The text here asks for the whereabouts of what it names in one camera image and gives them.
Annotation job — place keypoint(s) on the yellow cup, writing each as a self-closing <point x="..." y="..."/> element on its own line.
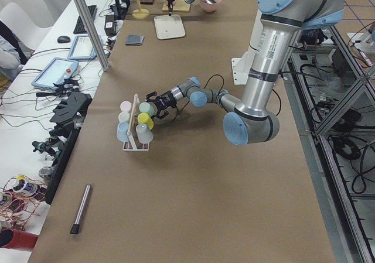
<point x="144" y="118"/>

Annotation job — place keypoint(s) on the cream cup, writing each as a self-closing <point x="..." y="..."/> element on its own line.
<point x="124" y="117"/>

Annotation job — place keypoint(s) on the wooden cutting board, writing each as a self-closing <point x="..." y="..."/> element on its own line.
<point x="179" y="6"/>

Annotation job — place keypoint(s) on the pink cup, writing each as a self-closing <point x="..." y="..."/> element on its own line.
<point x="126" y="106"/>

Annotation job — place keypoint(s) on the black tool stand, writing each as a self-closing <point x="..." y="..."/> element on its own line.
<point x="63" y="137"/>

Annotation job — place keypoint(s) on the grey folded cloth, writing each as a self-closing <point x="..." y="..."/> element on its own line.
<point x="134" y="40"/>

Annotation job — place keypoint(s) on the steel tube with black cap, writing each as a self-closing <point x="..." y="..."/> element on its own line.
<point x="75" y="229"/>

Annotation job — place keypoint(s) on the teach pendant far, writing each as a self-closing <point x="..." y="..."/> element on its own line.
<point x="82" y="49"/>

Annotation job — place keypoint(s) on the white bottle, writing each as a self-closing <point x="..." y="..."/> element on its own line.
<point x="24" y="187"/>

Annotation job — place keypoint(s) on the wooden mug tree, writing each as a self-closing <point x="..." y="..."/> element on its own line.
<point x="139" y="12"/>

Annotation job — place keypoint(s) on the white wire cup rack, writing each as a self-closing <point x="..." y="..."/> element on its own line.
<point x="133" y="143"/>

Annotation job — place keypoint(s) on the pink bowl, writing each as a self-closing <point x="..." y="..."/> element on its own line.
<point x="209" y="5"/>

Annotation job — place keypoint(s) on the black box with label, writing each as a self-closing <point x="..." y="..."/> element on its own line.
<point x="110" y="26"/>

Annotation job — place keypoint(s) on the cream rabbit tray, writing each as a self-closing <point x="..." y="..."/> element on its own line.
<point x="169" y="27"/>

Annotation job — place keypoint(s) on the black computer mouse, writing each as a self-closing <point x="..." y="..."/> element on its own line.
<point x="63" y="39"/>

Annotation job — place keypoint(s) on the teach pendant near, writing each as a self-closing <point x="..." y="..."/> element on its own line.
<point x="55" y="73"/>

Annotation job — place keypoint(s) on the grey cup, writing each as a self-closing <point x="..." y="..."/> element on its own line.
<point x="144" y="134"/>

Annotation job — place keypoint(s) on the teach pendant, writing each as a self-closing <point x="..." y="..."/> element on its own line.
<point x="82" y="49"/>
<point x="55" y="73"/>

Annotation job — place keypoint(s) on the red cylinder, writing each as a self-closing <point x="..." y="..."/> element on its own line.
<point x="18" y="240"/>

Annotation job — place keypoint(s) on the aluminium frame post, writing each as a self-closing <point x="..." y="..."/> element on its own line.
<point x="83" y="11"/>

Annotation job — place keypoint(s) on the green cup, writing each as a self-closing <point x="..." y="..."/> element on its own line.
<point x="147" y="108"/>

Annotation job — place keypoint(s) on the blue cup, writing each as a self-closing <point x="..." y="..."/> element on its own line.
<point x="122" y="131"/>

